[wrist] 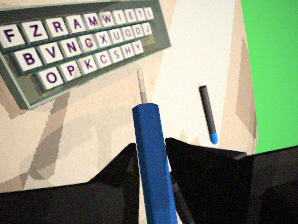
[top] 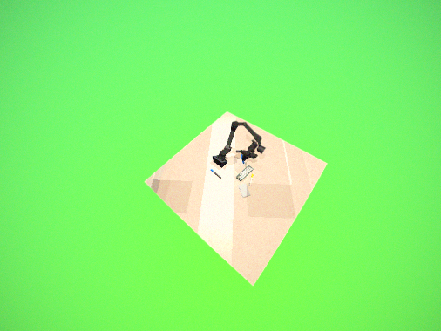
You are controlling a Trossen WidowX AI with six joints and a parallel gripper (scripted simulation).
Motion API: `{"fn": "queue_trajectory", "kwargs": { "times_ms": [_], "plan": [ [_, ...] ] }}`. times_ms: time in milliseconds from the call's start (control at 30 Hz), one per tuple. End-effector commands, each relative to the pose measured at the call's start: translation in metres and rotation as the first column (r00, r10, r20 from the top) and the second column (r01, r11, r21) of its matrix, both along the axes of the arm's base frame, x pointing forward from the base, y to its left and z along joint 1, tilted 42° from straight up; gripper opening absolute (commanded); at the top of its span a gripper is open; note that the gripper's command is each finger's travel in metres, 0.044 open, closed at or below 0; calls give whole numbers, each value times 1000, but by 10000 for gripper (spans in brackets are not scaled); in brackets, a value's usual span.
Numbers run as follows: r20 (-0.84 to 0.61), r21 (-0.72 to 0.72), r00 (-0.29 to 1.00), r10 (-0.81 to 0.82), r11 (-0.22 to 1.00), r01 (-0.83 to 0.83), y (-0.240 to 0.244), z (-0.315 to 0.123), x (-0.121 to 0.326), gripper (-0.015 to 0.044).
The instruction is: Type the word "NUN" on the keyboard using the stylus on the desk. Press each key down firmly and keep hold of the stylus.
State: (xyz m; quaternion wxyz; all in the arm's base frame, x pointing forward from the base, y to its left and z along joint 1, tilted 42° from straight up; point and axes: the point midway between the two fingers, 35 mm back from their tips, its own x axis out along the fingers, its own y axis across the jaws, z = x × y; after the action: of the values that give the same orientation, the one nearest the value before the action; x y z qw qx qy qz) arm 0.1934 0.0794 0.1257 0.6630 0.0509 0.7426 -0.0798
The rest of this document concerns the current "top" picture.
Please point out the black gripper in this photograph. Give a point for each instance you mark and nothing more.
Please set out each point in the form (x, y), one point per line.
(245, 154)

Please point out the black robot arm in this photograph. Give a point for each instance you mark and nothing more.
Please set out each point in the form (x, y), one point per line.
(257, 137)

